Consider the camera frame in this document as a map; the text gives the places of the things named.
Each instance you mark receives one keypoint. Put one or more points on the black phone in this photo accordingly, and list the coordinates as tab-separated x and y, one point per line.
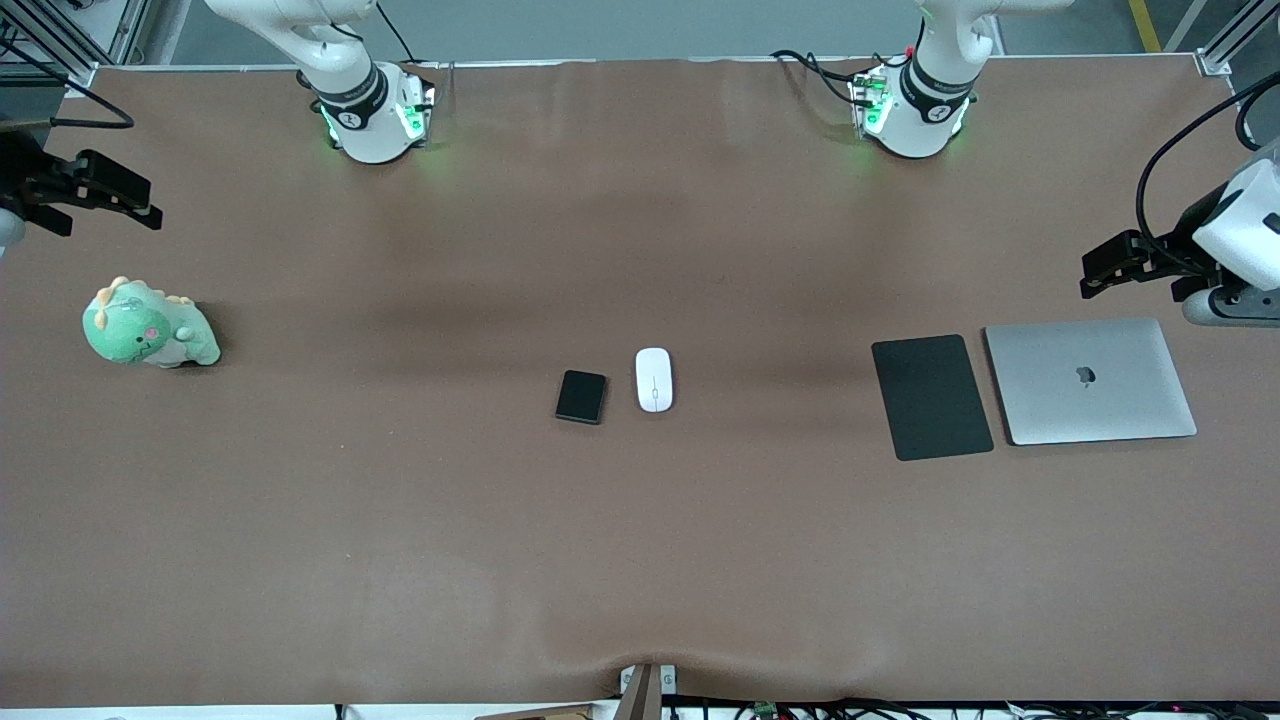
581	396

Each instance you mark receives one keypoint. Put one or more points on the aluminium frame profile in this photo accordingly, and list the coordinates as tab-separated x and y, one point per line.
130	25
1235	30

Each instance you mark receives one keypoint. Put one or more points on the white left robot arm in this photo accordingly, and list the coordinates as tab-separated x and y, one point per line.
920	100

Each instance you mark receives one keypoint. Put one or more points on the silver closed laptop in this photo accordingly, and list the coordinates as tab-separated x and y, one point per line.
1090	400

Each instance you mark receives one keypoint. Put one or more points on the black mouse pad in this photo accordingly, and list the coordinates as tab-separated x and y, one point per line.
930	400

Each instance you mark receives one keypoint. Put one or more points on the silver metal mounting bracket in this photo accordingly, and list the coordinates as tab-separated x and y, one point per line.
668	680

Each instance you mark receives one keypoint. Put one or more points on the brown table cover mat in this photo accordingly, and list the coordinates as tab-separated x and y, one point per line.
640	550

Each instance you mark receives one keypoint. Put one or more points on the white computer mouse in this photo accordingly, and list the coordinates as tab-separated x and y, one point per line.
654	380

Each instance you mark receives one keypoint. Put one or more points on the green dinosaur plush toy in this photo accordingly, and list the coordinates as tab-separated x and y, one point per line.
130	330

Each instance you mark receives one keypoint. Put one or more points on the green-lit base connector block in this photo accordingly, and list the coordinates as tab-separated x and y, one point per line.
870	105
415	115

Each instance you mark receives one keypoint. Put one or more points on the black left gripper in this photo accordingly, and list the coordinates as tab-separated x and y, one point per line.
1183	246

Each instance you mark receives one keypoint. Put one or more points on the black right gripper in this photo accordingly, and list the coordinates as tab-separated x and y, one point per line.
22	172

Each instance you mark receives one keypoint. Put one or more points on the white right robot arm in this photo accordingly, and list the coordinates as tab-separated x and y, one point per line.
350	95

